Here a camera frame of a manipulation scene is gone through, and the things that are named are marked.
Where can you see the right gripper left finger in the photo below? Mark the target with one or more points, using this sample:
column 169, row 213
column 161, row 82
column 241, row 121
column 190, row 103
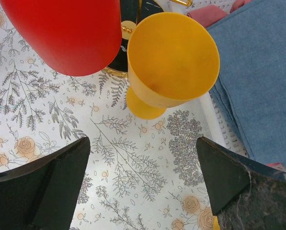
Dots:
column 42, row 194

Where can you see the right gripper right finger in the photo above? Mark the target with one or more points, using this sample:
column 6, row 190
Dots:
column 243, row 194

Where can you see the red plastic wine glass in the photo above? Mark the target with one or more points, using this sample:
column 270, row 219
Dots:
column 73, row 37

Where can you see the gold wine glass rack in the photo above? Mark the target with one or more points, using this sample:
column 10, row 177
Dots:
column 132, row 12

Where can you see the magenta plastic goblet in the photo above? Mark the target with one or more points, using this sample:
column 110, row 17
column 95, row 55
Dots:
column 216, row 225

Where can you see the white plastic basket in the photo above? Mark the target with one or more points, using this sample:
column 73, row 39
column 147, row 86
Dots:
column 205, row 109

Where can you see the blue folded cloth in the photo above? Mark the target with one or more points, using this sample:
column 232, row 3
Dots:
column 251, row 86

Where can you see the left yellow plastic goblet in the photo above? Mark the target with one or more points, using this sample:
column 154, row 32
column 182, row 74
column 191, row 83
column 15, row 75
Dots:
column 172, row 59

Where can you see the pink folded cloth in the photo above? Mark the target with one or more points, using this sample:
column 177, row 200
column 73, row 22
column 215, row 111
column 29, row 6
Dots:
column 211, row 14

